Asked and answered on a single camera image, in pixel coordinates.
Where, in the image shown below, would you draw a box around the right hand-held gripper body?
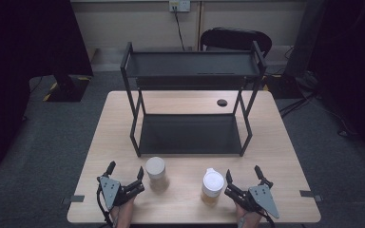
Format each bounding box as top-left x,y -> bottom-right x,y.
223,184 -> 280,220

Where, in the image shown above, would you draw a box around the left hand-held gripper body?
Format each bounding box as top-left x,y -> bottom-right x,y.
96,175 -> 146,212

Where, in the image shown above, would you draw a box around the beige powder spice jar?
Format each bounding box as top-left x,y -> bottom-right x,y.
144,156 -> 171,193

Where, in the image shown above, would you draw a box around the yellow powder spice jar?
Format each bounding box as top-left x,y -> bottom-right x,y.
200,167 -> 226,207

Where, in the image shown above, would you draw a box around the black metal shelf rack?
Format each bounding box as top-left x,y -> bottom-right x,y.
120,40 -> 268,159

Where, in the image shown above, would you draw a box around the person's right hand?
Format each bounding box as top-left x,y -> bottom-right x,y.
234,203 -> 263,228

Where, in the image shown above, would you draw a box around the person's left hand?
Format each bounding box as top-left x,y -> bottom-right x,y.
109,196 -> 136,228

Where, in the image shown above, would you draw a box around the black stand base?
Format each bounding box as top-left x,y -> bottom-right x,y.
42,73 -> 92,104

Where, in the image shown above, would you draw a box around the black curtain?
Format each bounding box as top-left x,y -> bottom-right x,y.
308,0 -> 365,167
0,0 -> 94,175

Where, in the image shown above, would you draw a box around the black chair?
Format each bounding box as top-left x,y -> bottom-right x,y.
200,27 -> 273,59

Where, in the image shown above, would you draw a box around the dark metal stand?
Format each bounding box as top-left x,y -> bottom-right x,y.
284,0 -> 328,81

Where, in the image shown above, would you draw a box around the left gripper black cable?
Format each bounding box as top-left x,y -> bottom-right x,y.
96,186 -> 114,228

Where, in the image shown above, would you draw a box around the grey table bracket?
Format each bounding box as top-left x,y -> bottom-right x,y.
298,189 -> 324,203
61,195 -> 86,205

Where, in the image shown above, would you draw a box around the black floor cables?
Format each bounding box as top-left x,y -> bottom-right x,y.
278,70 -> 360,138

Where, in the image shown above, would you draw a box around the black power cable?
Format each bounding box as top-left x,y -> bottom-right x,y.
173,6 -> 187,51

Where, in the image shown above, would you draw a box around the white wall socket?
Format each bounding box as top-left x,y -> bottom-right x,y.
168,0 -> 192,13

